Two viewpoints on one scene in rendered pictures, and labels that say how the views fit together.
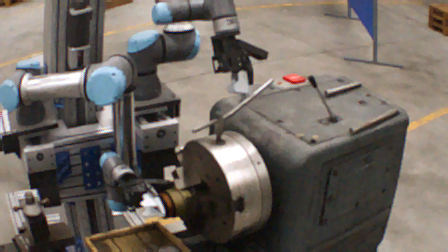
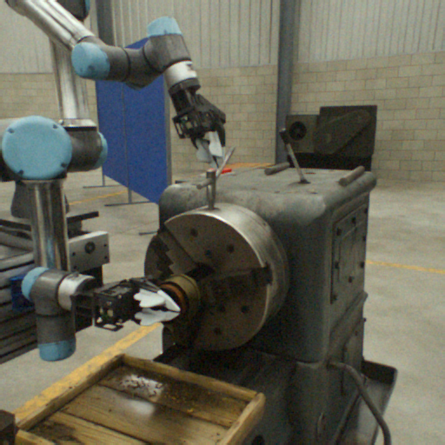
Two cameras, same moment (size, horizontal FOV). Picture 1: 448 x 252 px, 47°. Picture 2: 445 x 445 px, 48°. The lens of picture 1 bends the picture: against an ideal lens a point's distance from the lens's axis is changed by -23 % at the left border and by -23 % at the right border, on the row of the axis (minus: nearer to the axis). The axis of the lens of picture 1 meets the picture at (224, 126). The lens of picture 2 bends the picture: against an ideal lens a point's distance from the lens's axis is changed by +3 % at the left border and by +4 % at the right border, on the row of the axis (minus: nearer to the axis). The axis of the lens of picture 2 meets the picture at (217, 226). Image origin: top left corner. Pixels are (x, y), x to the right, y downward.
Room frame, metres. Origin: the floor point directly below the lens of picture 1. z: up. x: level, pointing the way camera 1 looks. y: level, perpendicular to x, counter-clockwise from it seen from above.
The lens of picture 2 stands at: (0.67, 0.47, 1.45)
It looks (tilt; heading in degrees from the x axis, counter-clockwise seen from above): 13 degrees down; 333
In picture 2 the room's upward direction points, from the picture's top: straight up
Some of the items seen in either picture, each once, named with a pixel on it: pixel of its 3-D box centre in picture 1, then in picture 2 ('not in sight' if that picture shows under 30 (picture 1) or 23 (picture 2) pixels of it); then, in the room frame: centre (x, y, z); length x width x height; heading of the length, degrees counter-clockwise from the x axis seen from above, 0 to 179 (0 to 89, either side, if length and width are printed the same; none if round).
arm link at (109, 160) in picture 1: (114, 168); (52, 288); (1.71, 0.34, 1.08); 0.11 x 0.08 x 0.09; 33
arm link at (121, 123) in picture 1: (123, 120); (49, 225); (1.84, 0.32, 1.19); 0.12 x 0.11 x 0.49; 81
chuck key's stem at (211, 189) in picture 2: (218, 132); (211, 196); (1.61, 0.01, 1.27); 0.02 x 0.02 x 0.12; 50
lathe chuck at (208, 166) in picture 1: (216, 191); (211, 276); (1.61, 0.01, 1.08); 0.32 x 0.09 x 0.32; 35
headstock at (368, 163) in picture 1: (317, 159); (272, 242); (1.86, -0.31, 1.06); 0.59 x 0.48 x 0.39; 125
